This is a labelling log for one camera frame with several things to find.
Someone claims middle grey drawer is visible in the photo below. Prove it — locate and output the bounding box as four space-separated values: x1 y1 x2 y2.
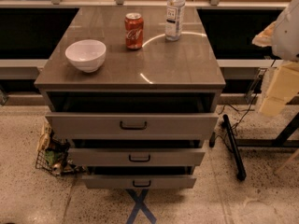
68 148 205 167

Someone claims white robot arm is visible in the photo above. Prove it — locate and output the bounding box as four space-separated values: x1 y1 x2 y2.
252 0 299 117

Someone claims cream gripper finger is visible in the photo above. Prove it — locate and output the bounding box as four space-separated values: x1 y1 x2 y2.
259 62 299 117
252 21 276 48

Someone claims wire basket with items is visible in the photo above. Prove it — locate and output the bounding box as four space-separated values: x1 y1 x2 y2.
36 122 84 176

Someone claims clear plastic water bottle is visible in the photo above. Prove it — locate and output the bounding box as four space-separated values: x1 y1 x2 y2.
165 0 185 41

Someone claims top grey drawer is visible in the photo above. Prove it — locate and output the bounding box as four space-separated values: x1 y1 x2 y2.
46 112 218 140

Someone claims blue tape cross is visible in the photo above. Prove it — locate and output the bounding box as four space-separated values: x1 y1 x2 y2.
126 189 157 224

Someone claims grey drawer cabinet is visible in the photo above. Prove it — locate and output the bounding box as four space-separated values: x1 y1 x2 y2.
36 7 225 177

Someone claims bottom grey drawer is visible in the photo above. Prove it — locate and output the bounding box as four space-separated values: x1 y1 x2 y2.
82 175 196 189

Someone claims black cable on floor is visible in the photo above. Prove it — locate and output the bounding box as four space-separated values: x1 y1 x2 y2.
214 91 260 147

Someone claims grey drawer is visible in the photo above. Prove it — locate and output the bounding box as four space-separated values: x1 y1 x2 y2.
82 175 196 189
68 148 205 167
46 112 218 140

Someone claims red cola can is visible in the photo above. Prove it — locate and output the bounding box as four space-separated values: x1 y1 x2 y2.
124 12 144 49

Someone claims black stand base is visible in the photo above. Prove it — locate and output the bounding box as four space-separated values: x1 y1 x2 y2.
209 114 299 181

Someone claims white ceramic bowl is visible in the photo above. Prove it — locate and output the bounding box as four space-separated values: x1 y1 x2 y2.
65 39 107 73

